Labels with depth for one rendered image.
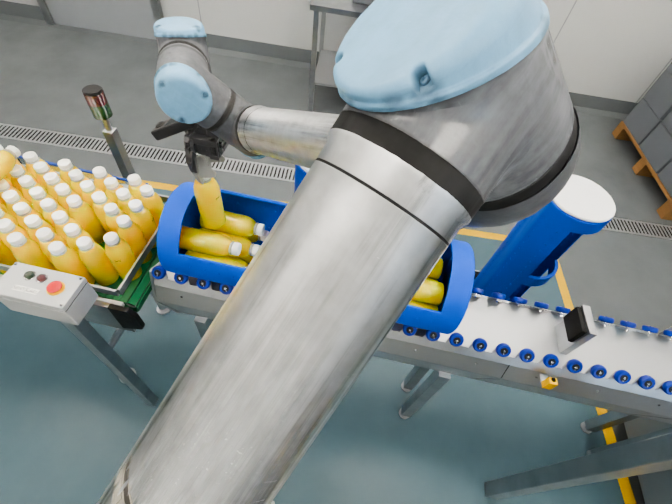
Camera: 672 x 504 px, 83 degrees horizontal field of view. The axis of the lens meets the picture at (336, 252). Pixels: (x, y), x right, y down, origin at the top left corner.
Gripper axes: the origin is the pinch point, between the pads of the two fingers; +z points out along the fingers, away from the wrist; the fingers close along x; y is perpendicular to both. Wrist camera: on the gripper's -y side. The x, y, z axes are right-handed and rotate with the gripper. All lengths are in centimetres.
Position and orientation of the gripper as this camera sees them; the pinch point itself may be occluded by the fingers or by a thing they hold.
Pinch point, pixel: (202, 173)
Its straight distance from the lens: 106.5
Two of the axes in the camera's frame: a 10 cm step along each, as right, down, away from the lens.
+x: 1.9, -7.7, 6.1
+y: 9.8, 2.1, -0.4
